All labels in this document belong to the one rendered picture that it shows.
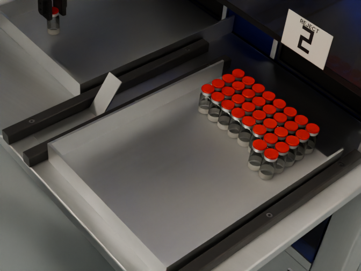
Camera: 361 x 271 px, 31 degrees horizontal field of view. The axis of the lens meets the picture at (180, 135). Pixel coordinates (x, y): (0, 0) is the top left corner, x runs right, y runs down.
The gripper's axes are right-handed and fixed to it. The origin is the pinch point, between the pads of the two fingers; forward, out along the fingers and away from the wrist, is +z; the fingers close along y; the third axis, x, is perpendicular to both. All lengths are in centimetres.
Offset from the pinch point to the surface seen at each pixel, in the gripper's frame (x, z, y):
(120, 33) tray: 6.8, 5.4, -9.7
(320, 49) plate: 41.6, -8.7, -18.9
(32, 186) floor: -41, 94, -17
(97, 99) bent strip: 21.0, 3.9, 5.6
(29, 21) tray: -5.2, 5.8, 1.7
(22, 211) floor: -34, 94, -9
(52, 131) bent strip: 21.3, 6.0, 14.0
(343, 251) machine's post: 57, 24, -20
